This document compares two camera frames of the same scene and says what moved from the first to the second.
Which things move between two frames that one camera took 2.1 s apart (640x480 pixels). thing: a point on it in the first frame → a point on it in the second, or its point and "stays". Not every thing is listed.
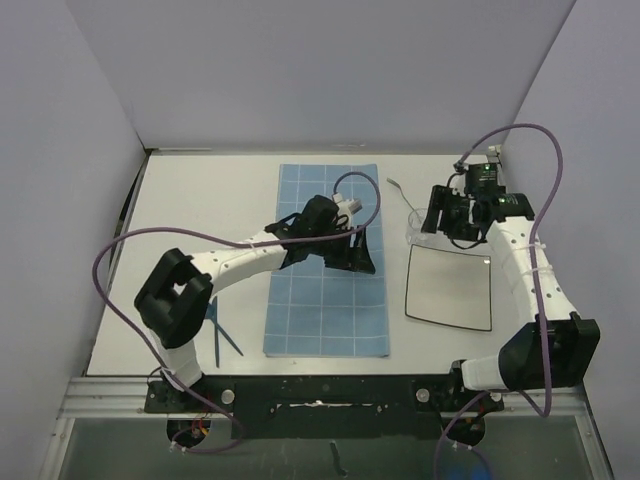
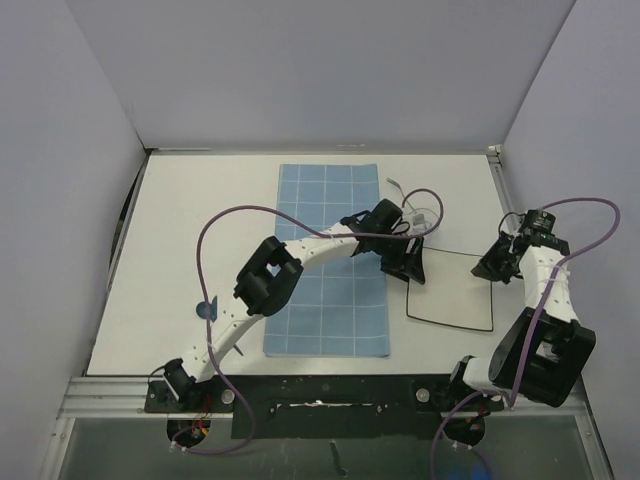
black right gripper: x=462 y=233 → x=488 y=269
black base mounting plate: x=326 y=406 stays
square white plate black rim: x=449 y=288 stays
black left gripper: x=351 y=259 → x=411 y=266
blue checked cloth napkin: x=315 y=311 stays
